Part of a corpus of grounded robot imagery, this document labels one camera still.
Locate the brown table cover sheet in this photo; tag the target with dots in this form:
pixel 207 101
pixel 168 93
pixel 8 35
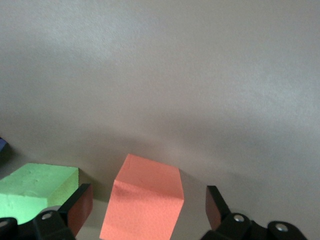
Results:
pixel 175 75

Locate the green foam cube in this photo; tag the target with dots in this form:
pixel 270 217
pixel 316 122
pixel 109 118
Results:
pixel 30 187

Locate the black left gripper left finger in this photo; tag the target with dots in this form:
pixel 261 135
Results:
pixel 80 205

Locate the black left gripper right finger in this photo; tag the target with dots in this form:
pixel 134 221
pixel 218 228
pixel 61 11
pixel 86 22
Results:
pixel 216 207

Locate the orange foam cube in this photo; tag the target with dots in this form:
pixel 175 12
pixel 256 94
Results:
pixel 142 200

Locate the purple foam cube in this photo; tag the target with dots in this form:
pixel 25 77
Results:
pixel 3 145

